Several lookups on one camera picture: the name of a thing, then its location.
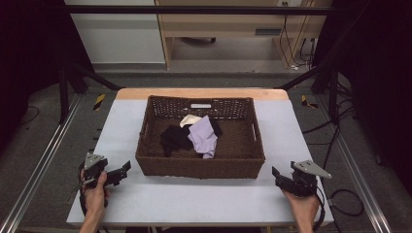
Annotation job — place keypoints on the aluminium floor rail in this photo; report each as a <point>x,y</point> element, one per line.
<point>42,165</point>
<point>356,174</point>

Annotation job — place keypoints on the person's left hand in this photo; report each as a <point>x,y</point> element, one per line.
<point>95,197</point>

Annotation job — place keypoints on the white cabinet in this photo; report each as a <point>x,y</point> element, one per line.
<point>116,39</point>

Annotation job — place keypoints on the cream cloth garment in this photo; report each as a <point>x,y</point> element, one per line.
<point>188,120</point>

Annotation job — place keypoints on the black horizontal frame bar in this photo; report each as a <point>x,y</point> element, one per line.
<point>194,9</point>

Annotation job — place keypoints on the black upright frame post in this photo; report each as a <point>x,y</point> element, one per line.
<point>63,97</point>
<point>333,97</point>

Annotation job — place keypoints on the person's right hand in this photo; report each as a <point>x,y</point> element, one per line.
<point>302,205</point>

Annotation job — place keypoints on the black curtain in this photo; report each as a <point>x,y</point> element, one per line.
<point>382,81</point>
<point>29,48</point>

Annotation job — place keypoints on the black diagonal frame brace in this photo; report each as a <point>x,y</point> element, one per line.
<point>301,77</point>
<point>97,78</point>

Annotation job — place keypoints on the brown wicker basket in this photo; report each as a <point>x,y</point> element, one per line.
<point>238,152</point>

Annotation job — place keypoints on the black cloth garment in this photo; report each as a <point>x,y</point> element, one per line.
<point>175,137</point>

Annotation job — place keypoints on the wooden desk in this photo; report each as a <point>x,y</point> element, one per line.
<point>226,24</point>

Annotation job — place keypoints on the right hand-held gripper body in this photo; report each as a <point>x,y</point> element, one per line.
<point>306,179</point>

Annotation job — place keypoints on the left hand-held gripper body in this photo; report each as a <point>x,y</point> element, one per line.
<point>94,166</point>

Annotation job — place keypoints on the yellow black hazard tape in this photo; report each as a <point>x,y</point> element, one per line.
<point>99,102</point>
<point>306,102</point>

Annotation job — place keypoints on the light grey table mat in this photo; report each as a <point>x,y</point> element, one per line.
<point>181,200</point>

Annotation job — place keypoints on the lavender cloth garment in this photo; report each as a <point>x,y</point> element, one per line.
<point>203,137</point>

